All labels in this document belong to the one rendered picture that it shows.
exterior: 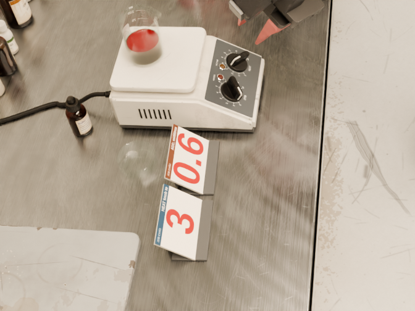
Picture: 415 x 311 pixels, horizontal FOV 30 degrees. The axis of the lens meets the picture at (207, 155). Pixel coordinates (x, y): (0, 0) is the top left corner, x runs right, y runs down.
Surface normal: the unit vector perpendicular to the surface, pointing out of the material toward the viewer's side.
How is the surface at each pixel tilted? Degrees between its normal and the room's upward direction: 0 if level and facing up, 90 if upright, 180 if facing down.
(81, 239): 0
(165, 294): 0
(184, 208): 40
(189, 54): 0
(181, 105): 90
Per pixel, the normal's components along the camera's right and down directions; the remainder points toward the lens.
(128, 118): -0.15, 0.79
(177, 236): 0.54, -0.47
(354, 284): -0.13, -0.61
